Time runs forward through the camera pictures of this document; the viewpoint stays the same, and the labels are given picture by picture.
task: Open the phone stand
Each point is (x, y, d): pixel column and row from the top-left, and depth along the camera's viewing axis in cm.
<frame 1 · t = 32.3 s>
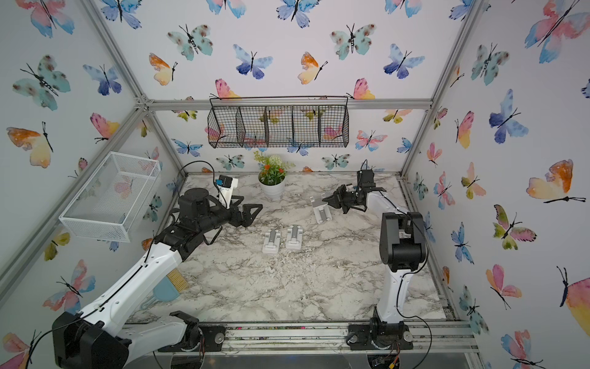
left hand: (253, 201, 75), fingers open
right hand: (325, 196, 92), fingers closed
grey folding phone stand: (321, 209, 95), point 12 cm above the table
grey phone stand: (272, 241, 95), point 3 cm above the table
white flower pot: (272, 191, 109), point 6 cm above the table
green artificial plant: (274, 170, 101), point 18 cm above the table

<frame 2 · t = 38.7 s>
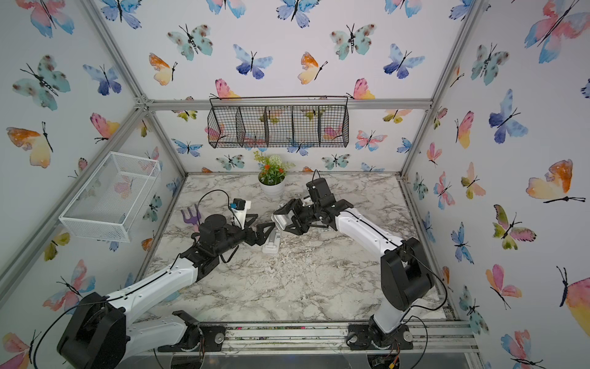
left hand: (267, 219, 79), fingers open
right hand: (278, 217, 78), fingers open
purple plastic fork: (194, 221, 104), point 2 cm above the table
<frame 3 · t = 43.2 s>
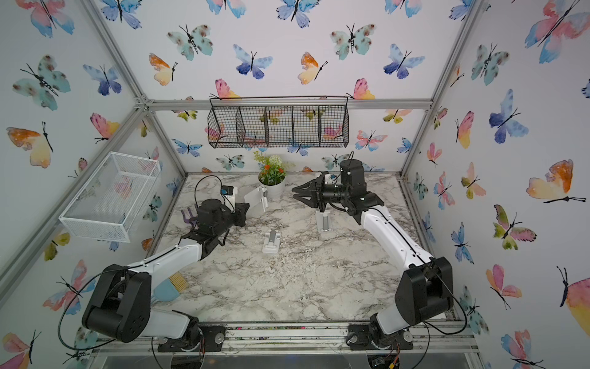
left hand: (249, 202, 87), fingers closed
right hand: (294, 190, 69), fingers closed
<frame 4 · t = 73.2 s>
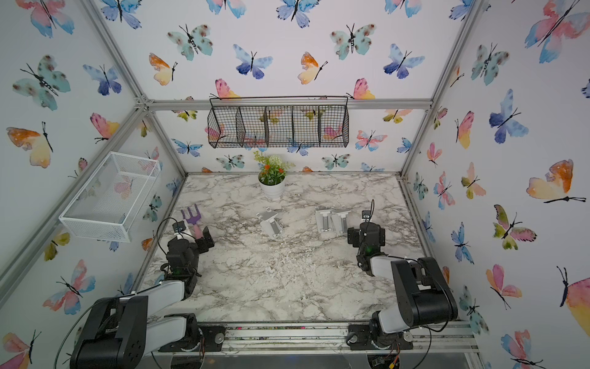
left hand: (195, 229, 88), fingers open
right hand: (368, 226, 94), fingers open
grey phone stand: (269, 223, 96), point 8 cm above the table
